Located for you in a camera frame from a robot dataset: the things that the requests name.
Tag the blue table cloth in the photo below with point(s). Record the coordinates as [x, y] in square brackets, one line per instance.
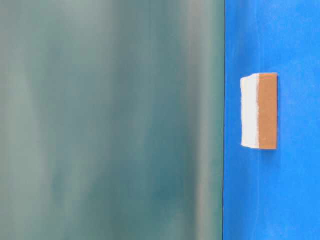
[273, 194]

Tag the brown and white sponge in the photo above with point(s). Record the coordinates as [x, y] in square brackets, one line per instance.
[259, 111]

